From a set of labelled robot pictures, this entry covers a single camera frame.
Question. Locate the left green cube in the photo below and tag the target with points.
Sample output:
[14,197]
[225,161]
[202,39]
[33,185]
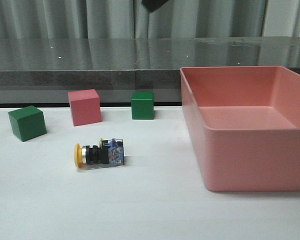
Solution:
[27,123]

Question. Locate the grey curtain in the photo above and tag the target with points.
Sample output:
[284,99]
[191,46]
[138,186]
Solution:
[129,19]

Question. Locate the pink plastic bin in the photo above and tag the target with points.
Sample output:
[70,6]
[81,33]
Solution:
[244,125]

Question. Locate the pink cube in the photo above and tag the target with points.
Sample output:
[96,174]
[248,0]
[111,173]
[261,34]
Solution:
[85,107]

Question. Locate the grey stone counter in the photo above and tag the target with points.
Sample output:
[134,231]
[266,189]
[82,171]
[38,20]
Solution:
[42,71]

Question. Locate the green cube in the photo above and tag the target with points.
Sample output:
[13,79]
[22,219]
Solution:
[142,106]
[27,123]

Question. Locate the yellow push button switch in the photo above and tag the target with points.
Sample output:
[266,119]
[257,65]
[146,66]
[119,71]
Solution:
[109,152]

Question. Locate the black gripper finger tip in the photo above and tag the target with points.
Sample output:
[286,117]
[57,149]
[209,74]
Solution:
[153,5]

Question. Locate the right green cube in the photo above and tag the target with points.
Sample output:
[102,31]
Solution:
[142,106]

